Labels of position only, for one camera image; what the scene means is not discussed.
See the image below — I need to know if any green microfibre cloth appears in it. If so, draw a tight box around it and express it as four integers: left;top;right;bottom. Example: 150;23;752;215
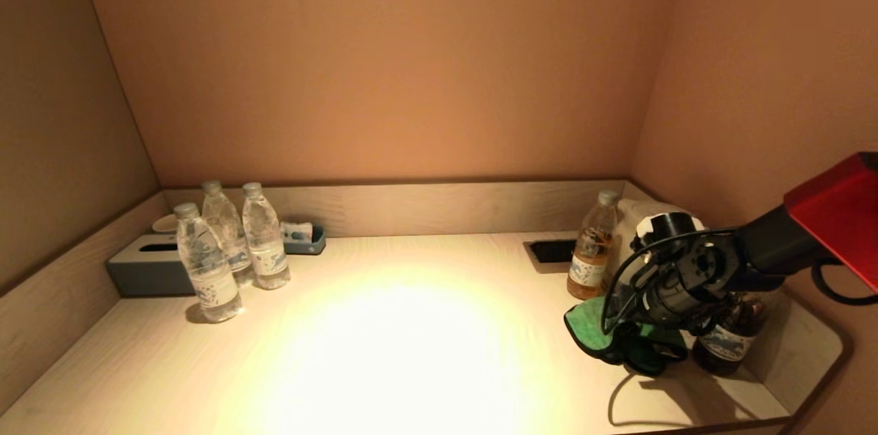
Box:
564;296;689;377

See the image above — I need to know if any dark drink bottle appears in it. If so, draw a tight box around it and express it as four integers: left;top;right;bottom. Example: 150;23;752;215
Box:
691;291;769;376

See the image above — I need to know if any white electric kettle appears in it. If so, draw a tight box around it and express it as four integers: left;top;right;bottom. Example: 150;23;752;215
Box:
613;198;707;298

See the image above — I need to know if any amber drink bottle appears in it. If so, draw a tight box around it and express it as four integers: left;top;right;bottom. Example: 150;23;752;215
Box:
567;189;618;301

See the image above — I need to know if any black recessed table socket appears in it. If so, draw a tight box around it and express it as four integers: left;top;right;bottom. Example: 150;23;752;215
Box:
525;239;577;274

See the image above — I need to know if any small blue tray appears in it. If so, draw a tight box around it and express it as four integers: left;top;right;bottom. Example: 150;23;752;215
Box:
283;225;327;257

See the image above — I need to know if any clear water bottle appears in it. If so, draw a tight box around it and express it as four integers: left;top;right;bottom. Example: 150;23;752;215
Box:
173;202;243;323
202;180;254;288
241;182;291;291

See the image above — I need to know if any grey tissue box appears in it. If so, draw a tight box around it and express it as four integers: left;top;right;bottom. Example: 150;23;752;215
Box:
106;235;198;298

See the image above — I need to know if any black cable loop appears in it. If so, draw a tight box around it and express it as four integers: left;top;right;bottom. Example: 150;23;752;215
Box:
811;262;878;307

